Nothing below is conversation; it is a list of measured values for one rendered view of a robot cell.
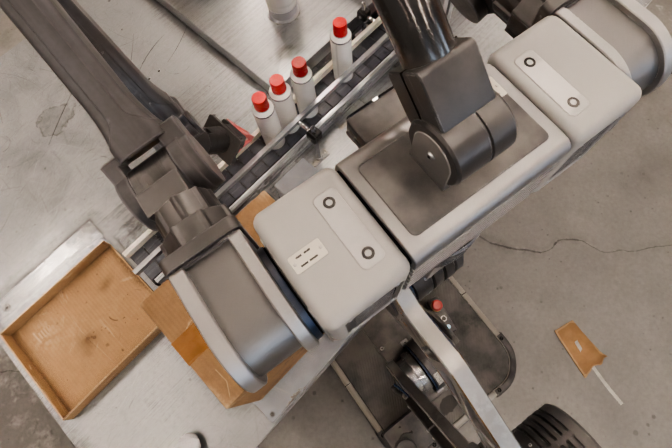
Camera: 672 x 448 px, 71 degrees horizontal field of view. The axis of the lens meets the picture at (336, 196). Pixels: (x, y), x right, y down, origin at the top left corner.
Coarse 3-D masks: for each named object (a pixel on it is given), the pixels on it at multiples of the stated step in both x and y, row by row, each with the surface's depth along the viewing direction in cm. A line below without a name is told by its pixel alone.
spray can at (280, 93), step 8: (272, 80) 102; (280, 80) 102; (272, 88) 103; (280, 88) 102; (288, 88) 106; (272, 96) 105; (280, 96) 105; (288, 96) 105; (280, 104) 106; (288, 104) 108; (280, 112) 110; (288, 112) 110; (296, 112) 114; (280, 120) 114; (288, 120) 113; (296, 128) 119
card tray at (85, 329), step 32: (96, 256) 116; (64, 288) 114; (96, 288) 113; (128, 288) 113; (32, 320) 112; (64, 320) 111; (96, 320) 111; (128, 320) 110; (32, 352) 109; (64, 352) 109; (96, 352) 108; (128, 352) 108; (64, 384) 106; (96, 384) 106; (64, 416) 101
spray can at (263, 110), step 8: (256, 96) 101; (264, 96) 101; (256, 104) 100; (264, 104) 101; (272, 104) 105; (256, 112) 104; (264, 112) 103; (272, 112) 104; (256, 120) 106; (264, 120) 105; (272, 120) 106; (264, 128) 108; (272, 128) 109; (280, 128) 113; (264, 136) 112; (272, 136) 112; (280, 144) 117
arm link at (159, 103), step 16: (64, 0) 63; (80, 16) 65; (96, 32) 67; (96, 48) 68; (112, 48) 70; (112, 64) 71; (128, 64) 72; (128, 80) 73; (144, 80) 75; (144, 96) 76; (160, 96) 78; (160, 112) 79; (176, 112) 81; (192, 128) 84; (160, 144) 82
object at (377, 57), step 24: (360, 48) 128; (384, 48) 128; (360, 72) 126; (336, 96) 123; (312, 120) 121; (264, 144) 120; (288, 144) 119; (240, 168) 118; (264, 168) 117; (240, 192) 115
